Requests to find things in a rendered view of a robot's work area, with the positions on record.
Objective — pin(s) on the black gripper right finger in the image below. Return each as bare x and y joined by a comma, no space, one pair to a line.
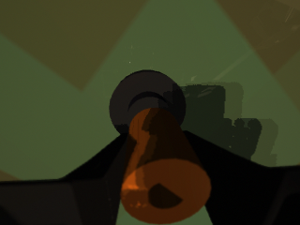
242,192

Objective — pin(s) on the orange knob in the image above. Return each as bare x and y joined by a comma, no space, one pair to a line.
163,180

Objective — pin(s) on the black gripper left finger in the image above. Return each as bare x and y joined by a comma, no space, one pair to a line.
89,195

